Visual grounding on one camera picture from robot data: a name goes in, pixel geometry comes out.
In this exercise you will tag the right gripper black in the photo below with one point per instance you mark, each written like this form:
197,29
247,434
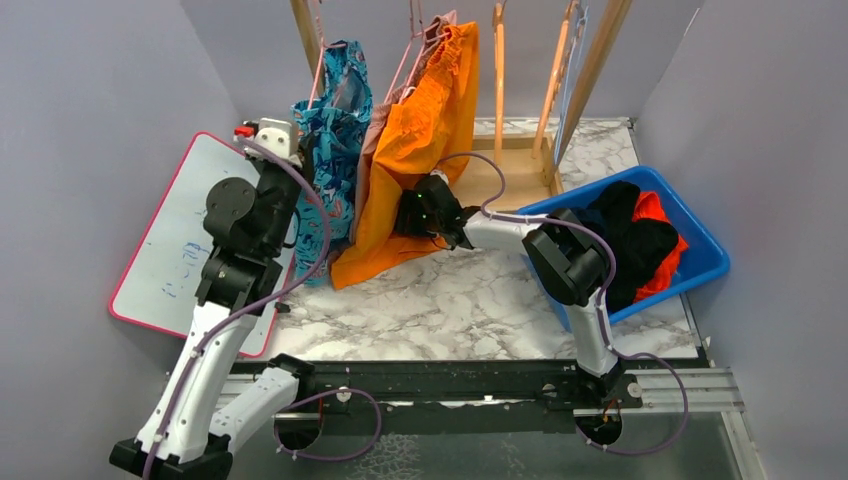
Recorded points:
410,202

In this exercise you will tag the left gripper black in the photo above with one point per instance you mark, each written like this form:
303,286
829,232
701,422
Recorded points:
305,147

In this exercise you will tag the blue shark print shorts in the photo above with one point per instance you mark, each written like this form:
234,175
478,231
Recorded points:
333,128

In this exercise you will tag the pink hanger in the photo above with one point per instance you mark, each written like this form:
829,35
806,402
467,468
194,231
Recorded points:
416,29
319,84
432,41

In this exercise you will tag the orange hanger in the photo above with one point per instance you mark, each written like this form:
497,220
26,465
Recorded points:
555,76
499,77

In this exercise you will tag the black shorts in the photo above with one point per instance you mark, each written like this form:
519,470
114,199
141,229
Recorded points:
609,215

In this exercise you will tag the light blue wire hanger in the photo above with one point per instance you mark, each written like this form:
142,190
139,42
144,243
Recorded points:
578,18

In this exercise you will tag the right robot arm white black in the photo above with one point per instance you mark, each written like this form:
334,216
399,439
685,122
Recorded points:
571,262

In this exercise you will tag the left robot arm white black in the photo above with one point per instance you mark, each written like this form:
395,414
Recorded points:
210,259

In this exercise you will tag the orange shorts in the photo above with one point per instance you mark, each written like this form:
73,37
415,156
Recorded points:
431,129

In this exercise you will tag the pink beige shorts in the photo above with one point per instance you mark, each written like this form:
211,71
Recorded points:
379,120

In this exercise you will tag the wooden clothes rack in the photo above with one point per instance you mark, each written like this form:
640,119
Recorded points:
536,178

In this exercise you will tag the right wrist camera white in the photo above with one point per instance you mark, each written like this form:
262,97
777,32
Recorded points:
438,179

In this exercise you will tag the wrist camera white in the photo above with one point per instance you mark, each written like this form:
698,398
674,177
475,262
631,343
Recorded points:
271,134
438,179

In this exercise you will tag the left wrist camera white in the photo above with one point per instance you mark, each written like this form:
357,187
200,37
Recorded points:
271,134

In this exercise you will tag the whiteboard with pink frame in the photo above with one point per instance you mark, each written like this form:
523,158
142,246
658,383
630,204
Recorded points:
158,287

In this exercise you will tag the black mounting rail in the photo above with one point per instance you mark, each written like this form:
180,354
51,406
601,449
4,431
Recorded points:
358,398

